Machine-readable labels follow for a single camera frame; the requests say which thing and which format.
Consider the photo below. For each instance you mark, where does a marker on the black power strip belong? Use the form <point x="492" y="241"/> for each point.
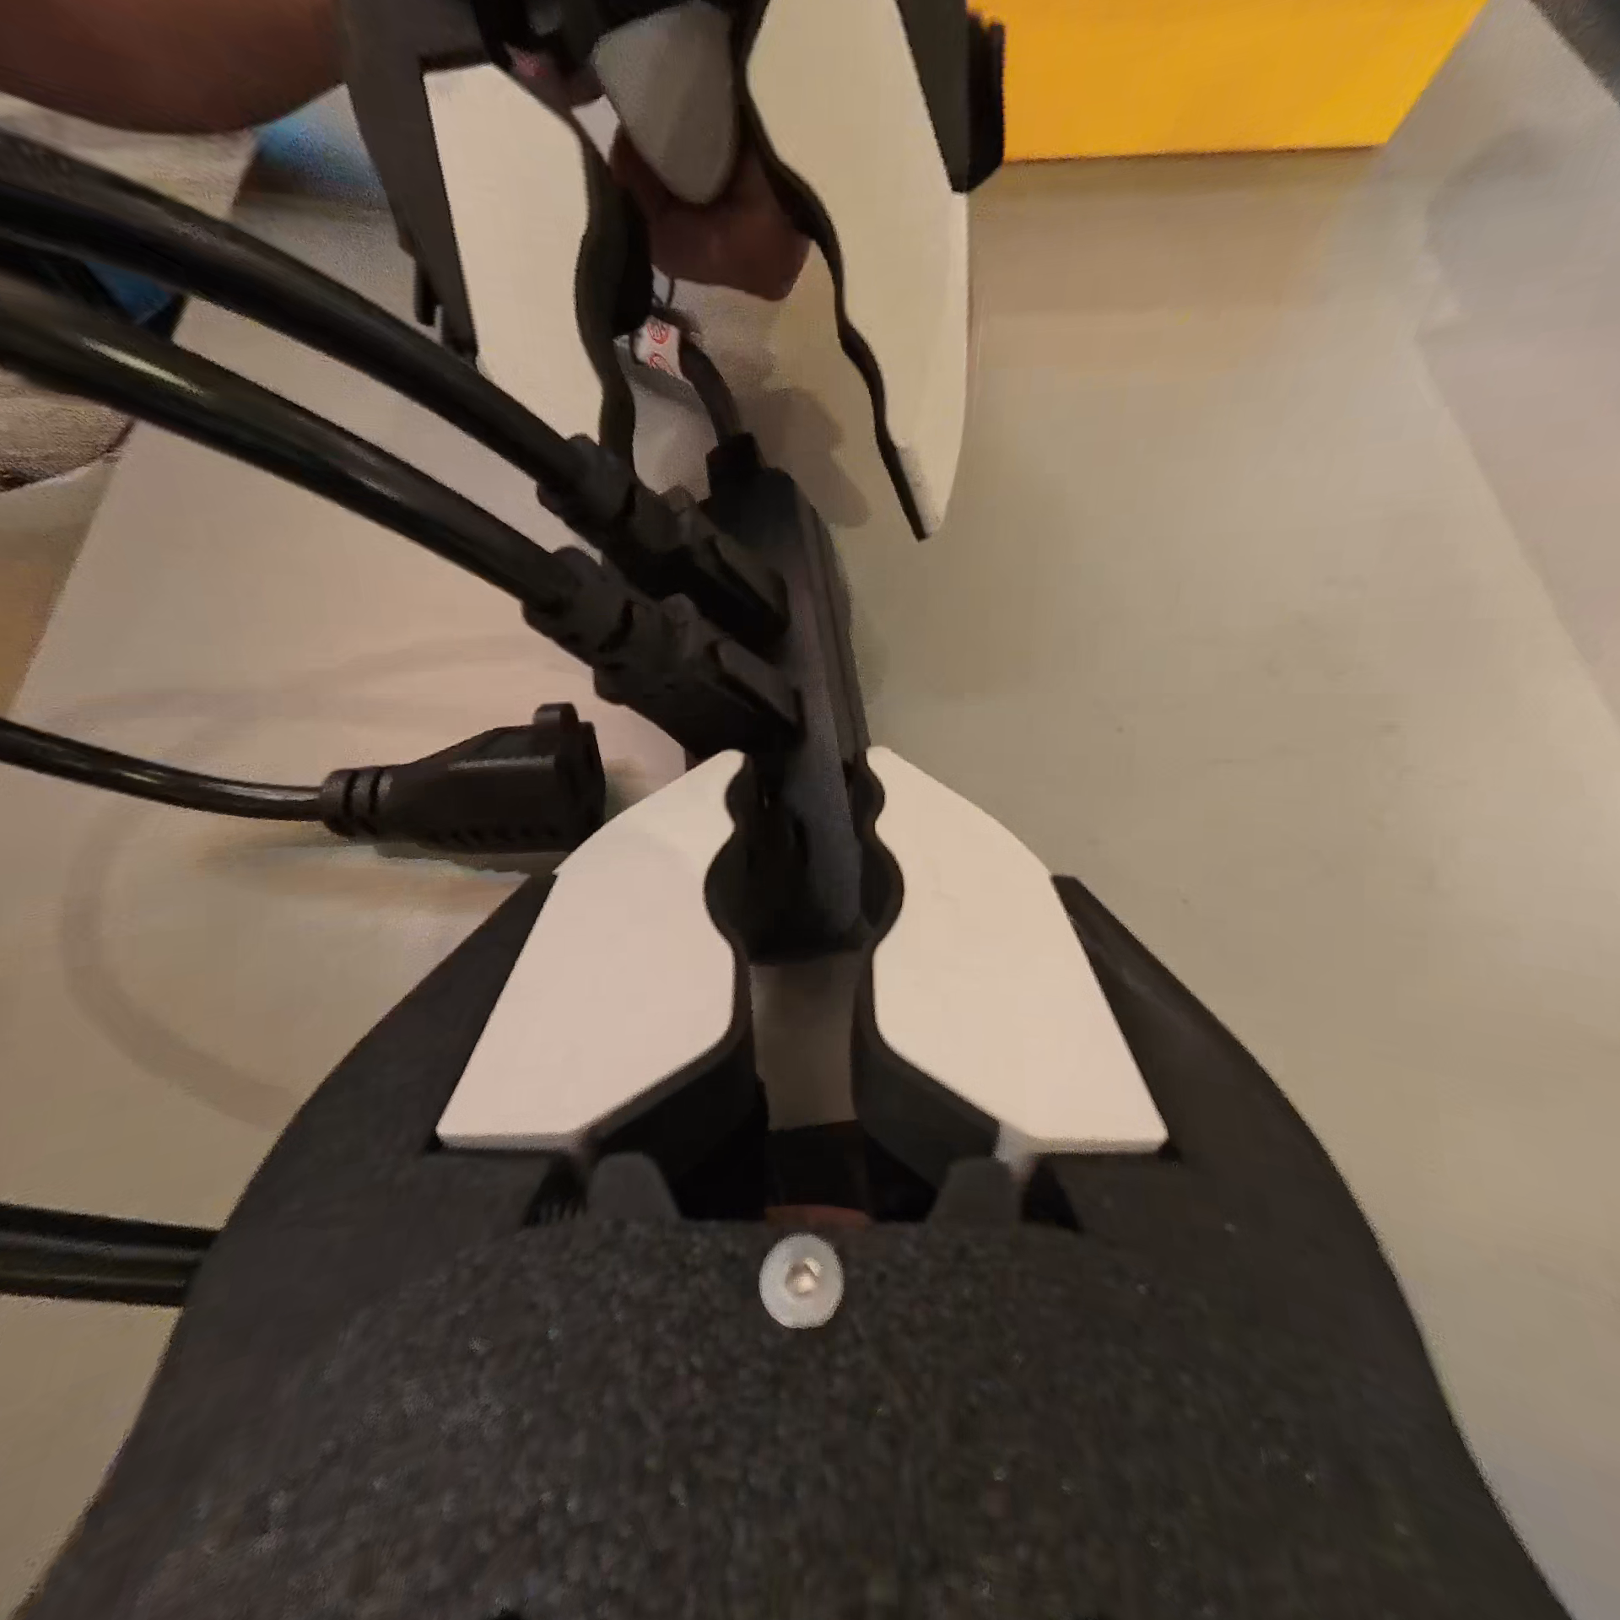
<point x="829" y="708"/>

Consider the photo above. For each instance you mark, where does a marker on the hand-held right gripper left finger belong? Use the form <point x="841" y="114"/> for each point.
<point x="607" y="999"/>

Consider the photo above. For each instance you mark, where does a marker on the person's left hand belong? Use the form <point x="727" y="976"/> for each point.
<point x="727" y="247"/>

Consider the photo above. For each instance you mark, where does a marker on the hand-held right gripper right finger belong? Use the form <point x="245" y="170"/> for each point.
<point x="1012" y="999"/>

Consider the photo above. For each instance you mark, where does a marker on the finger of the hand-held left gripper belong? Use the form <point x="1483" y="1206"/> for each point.
<point x="519" y="253"/>
<point x="899" y="253"/>

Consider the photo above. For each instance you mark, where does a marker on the person's left forearm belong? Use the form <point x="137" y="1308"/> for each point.
<point x="152" y="64"/>

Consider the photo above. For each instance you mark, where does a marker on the yellow plastic bin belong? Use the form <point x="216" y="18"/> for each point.
<point x="1201" y="76"/>

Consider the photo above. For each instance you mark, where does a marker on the grey desk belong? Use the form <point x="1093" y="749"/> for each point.
<point x="1265" y="633"/>

